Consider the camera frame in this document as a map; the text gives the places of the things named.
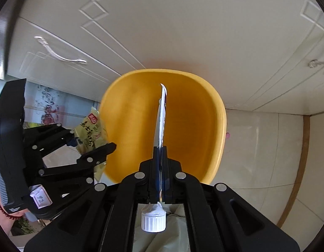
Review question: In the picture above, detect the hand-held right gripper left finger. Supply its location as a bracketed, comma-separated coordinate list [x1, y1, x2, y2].
[24, 146, 161, 252]

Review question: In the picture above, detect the white toothpaste tube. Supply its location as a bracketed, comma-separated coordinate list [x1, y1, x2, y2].
[141, 83, 169, 233]

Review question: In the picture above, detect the red bead bracelet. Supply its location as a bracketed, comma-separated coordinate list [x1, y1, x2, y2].
[0, 188, 23, 219]

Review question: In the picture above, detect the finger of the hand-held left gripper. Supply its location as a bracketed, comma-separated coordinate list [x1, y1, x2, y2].
[38, 142, 118, 211]
[23, 123, 76, 164]

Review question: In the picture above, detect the white cabinet door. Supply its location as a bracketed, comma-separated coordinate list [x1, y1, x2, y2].
[6, 0, 324, 111]
[225, 35, 324, 116]

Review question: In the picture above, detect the silver cabinet handle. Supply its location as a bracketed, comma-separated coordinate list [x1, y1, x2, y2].
[308, 58, 324, 76]
[34, 35, 88, 65]

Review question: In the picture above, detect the floral printed glass panel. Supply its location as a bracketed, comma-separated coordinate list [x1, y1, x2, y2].
[23, 82, 101, 128]

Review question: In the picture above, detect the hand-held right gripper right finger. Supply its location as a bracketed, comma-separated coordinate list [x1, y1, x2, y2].
[162, 146, 300, 252]

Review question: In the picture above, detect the yellow plastic bin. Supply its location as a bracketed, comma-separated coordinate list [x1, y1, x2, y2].
[99, 69, 228, 186]

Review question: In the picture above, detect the green snack packet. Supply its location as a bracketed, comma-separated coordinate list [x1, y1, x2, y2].
[74, 106, 110, 182]

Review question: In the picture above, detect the pale cloth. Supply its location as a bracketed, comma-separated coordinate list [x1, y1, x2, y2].
[133, 204, 189, 252]

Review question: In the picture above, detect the person's left forearm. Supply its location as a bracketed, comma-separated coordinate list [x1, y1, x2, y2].
[0, 189, 28, 239]

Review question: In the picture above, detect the green patterned cloth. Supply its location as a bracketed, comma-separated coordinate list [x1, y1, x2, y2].
[10, 216, 37, 238]

